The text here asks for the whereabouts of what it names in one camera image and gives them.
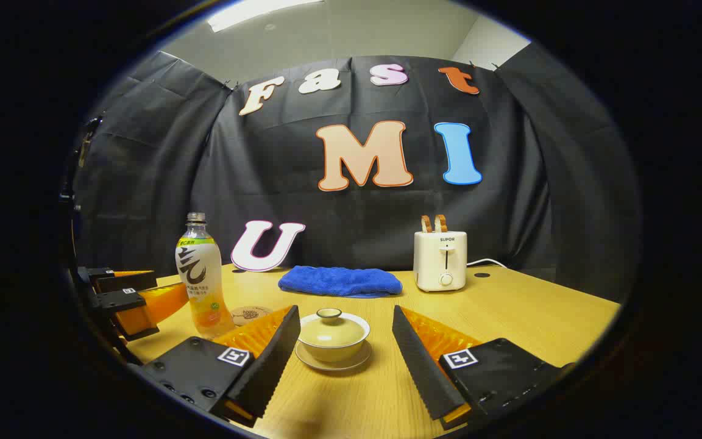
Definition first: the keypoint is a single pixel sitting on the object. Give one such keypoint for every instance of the black stand pole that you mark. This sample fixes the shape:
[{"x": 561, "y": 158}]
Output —
[{"x": 86, "y": 143}]

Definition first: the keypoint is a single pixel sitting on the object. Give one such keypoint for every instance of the round cork coaster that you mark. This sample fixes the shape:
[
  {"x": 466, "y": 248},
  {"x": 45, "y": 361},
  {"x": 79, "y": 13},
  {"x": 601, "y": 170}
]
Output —
[{"x": 250, "y": 315}]

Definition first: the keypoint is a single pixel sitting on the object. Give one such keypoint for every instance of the clear water bottle orange label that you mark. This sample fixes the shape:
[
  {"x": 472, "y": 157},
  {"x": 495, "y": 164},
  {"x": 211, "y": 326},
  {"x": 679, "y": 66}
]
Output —
[{"x": 202, "y": 268}]

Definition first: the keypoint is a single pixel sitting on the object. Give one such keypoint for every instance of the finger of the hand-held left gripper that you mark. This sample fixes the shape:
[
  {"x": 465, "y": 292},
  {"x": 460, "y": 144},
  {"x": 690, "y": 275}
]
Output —
[
  {"x": 116, "y": 300},
  {"x": 122, "y": 280}
]

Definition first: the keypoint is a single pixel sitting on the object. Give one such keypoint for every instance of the black backdrop cloth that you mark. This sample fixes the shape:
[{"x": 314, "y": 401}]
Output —
[{"x": 265, "y": 171}]

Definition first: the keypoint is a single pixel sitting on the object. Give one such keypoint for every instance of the blue folded towel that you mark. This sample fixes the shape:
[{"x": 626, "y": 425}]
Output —
[{"x": 339, "y": 281}]

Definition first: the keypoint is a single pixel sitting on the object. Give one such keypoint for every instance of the toast bread slice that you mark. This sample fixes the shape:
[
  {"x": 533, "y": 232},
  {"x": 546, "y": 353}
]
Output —
[
  {"x": 426, "y": 224},
  {"x": 441, "y": 223}
]

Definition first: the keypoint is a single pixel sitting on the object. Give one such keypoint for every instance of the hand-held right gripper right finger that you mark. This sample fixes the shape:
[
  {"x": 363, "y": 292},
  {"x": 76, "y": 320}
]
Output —
[{"x": 421, "y": 366}]

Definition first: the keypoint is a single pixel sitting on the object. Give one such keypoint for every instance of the cream white toaster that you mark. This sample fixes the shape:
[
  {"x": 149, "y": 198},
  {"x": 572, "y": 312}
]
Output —
[{"x": 436, "y": 262}]

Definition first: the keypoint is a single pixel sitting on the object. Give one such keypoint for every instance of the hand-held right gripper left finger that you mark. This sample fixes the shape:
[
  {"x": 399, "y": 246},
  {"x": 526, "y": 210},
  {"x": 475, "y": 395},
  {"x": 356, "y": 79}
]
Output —
[{"x": 272, "y": 366}]

